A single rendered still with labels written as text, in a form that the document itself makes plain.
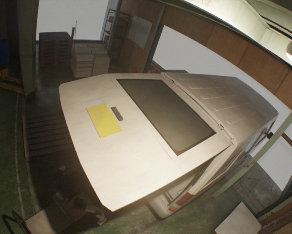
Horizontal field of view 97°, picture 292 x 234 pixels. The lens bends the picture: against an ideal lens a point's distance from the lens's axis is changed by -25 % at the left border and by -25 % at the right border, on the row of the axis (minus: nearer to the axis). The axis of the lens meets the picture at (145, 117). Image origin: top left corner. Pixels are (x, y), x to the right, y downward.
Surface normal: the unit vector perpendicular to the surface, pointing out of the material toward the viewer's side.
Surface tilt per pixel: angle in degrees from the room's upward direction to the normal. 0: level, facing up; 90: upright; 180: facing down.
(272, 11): 90
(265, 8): 90
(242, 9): 90
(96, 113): 10
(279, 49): 90
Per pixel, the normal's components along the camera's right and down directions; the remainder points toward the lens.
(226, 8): 0.51, 0.65
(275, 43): -0.81, 0.14
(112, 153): 0.16, -0.69
